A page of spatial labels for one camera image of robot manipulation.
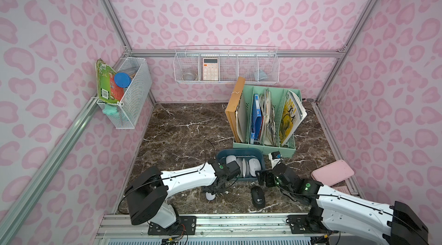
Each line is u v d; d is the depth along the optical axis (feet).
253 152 3.01
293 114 2.80
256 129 2.96
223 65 3.24
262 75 3.30
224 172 1.95
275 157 2.36
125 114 2.38
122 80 2.46
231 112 2.41
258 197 2.62
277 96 3.07
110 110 2.07
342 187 2.70
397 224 1.35
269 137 2.82
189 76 3.17
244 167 2.80
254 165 2.89
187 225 2.41
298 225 2.37
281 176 1.99
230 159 2.97
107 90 2.27
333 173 2.84
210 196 2.62
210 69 3.12
